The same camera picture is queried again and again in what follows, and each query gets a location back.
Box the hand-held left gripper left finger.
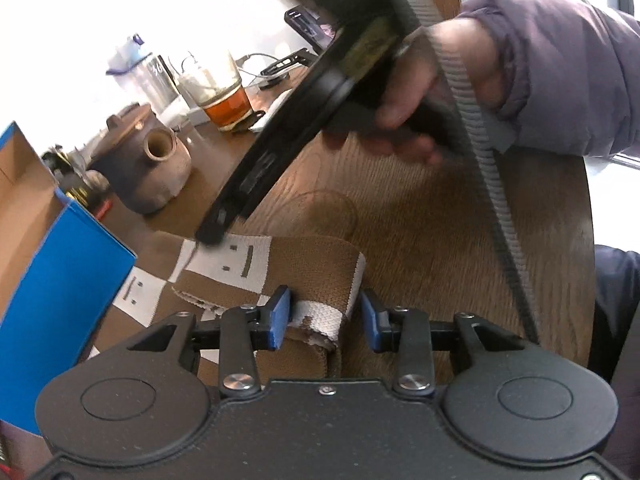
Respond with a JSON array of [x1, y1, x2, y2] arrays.
[[117, 285, 292, 398]]

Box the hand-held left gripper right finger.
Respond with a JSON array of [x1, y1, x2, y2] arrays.
[[359, 289, 528, 398]]

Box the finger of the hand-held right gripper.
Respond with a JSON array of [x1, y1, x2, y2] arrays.
[[194, 94, 327, 247]]

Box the brown white checkered shopping bag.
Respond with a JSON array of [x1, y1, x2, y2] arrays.
[[85, 232, 368, 386]]

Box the blue cardboard box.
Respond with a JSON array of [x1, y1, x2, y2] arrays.
[[0, 120, 137, 436]]

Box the person's right forearm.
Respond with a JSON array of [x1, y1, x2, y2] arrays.
[[459, 0, 640, 158]]

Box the crumpled clear plastic bag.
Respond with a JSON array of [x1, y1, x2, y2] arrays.
[[42, 144, 112, 211]]

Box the person's right hand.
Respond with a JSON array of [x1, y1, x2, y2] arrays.
[[325, 16, 503, 167]]

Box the black smartphone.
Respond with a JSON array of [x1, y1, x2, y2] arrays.
[[284, 4, 341, 53]]

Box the black phone stand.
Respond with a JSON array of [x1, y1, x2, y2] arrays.
[[260, 47, 313, 83]]

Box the white paper napkin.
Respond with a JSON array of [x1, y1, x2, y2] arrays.
[[248, 89, 296, 133]]

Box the glass of tea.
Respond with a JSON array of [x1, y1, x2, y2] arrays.
[[177, 50, 253, 133]]

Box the brown clay teapot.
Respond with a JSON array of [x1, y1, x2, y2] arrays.
[[90, 102, 193, 216]]

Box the clear bottle with blue lid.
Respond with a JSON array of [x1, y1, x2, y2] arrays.
[[106, 34, 181, 116]]

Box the person's dark pants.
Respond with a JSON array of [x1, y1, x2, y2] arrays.
[[592, 244, 640, 386]]

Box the white charging cable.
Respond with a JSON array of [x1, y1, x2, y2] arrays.
[[235, 51, 291, 92]]

